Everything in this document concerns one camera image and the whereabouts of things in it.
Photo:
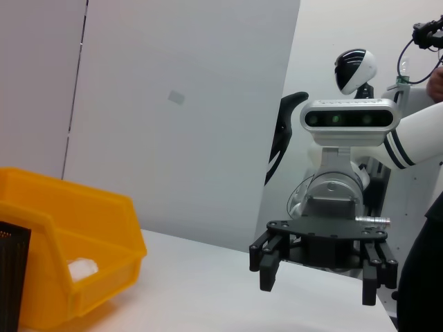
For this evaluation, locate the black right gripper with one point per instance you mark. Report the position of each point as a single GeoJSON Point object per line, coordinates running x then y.
{"type": "Point", "coordinates": [325, 238]}

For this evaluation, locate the white paper ball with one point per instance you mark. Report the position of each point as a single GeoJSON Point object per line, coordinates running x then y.
{"type": "Point", "coordinates": [81, 269]}

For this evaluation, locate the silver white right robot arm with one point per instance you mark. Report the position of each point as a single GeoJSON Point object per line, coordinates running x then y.
{"type": "Point", "coordinates": [415, 135]}

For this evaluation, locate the small bottle green cap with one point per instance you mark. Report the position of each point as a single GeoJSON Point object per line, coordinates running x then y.
{"type": "Point", "coordinates": [403, 71]}

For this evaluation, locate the black mesh pen holder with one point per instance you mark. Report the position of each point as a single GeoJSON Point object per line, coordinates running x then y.
{"type": "Point", "coordinates": [12, 276]}

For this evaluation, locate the bare hand of a person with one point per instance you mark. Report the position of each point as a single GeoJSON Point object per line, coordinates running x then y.
{"type": "Point", "coordinates": [436, 84]}

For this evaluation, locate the person in dark clothing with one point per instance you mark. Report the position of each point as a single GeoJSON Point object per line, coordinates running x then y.
{"type": "Point", "coordinates": [422, 276]}

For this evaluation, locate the black curved panel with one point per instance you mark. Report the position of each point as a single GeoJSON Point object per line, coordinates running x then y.
{"type": "Point", "coordinates": [280, 138]}

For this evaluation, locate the white humanoid robot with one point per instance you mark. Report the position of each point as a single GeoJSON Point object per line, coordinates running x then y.
{"type": "Point", "coordinates": [356, 69]}

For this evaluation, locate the yellow plastic bin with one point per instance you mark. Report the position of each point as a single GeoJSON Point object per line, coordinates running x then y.
{"type": "Point", "coordinates": [86, 214]}

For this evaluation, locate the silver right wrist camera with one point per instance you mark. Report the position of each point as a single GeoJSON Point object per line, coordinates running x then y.
{"type": "Point", "coordinates": [349, 119]}

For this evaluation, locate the black handheld camera rig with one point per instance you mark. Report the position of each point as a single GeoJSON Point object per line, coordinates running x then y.
{"type": "Point", "coordinates": [425, 31]}

